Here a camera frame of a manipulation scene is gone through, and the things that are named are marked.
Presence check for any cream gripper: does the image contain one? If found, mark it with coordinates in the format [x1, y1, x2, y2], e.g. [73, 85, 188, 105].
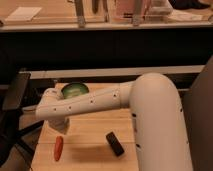
[48, 118, 70, 134]

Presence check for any red pepper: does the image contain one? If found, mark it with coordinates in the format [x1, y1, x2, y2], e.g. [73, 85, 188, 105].
[54, 136, 63, 161]

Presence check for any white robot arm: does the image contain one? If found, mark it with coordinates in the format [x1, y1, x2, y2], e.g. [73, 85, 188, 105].
[35, 73, 194, 171]

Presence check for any green ceramic bowl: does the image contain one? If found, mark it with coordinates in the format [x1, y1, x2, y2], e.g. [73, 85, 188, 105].
[62, 82, 89, 99]

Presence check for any black rectangular remote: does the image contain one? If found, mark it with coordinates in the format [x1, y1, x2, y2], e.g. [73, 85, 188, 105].
[106, 132, 124, 156]

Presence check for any white paper on floor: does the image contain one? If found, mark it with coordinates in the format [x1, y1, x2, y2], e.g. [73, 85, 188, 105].
[5, 7, 41, 22]

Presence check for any metal rail beam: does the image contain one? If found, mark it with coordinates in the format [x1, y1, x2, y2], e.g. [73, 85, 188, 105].
[29, 65, 204, 79]

